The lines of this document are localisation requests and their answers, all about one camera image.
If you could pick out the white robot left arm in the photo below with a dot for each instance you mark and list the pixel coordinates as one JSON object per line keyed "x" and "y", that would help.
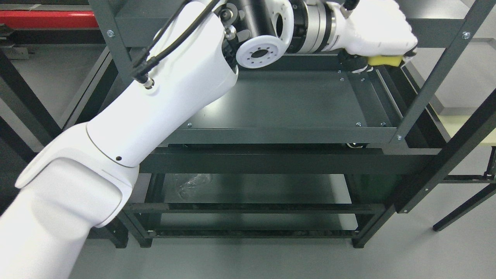
{"x": 84, "y": 177}

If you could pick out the green yellow sponge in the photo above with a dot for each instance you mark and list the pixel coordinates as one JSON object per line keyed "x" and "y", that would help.
{"x": 390, "y": 60}

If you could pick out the white robotic left hand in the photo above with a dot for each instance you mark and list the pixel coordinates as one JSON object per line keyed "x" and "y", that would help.
{"x": 373, "y": 27}

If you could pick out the dark grey shelf cart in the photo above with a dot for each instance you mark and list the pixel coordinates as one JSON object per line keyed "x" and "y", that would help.
{"x": 309, "y": 150}

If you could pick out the red metal beam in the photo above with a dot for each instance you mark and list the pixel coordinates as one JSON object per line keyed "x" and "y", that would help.
{"x": 33, "y": 19}

